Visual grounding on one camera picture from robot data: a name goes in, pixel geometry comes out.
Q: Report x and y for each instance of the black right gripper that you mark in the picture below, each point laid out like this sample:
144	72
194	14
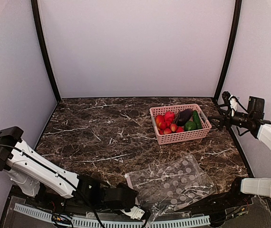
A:
222	119

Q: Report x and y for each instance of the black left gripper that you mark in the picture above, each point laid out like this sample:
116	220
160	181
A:
125	187

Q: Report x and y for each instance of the purple eggplant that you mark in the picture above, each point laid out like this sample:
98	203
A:
184	116

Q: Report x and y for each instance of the clear zip top bag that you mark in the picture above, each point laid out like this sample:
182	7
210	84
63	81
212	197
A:
167	188

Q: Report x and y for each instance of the red lychee bunch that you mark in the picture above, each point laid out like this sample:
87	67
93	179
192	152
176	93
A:
169	128

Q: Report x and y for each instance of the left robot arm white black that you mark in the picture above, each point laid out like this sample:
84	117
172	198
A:
33	174

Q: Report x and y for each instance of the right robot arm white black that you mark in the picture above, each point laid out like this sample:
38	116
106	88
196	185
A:
255	186

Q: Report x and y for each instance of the green cucumber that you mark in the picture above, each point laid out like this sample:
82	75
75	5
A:
197	120

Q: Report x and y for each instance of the green lime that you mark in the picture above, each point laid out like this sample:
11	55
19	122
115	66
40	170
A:
190	126

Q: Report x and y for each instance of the pink perforated plastic basket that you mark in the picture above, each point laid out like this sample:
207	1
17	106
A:
184	136

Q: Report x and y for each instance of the red orange mango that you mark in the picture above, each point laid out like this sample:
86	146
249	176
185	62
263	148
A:
159	120

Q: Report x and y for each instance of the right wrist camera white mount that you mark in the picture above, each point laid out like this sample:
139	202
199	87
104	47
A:
231	102

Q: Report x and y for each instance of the white slotted cable duct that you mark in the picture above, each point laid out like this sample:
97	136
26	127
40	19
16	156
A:
79	222

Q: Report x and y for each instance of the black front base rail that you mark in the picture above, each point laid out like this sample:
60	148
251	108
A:
246	212

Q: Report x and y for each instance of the right black frame post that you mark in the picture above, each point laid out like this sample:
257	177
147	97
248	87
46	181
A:
229	50

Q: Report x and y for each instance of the black frame post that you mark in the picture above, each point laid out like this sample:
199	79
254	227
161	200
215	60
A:
229	50
43	49

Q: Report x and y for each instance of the left black frame post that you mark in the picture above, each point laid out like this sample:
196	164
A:
43	49

